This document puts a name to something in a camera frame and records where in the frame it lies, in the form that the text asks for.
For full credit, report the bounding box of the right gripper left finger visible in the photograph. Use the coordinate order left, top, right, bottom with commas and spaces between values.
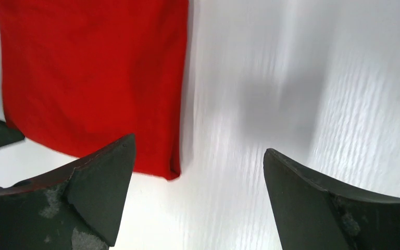
0, 134, 136, 249

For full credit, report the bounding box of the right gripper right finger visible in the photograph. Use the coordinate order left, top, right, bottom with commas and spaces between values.
263, 148, 400, 250

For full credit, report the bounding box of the red t shirt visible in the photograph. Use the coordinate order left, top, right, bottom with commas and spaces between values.
0, 0, 189, 180

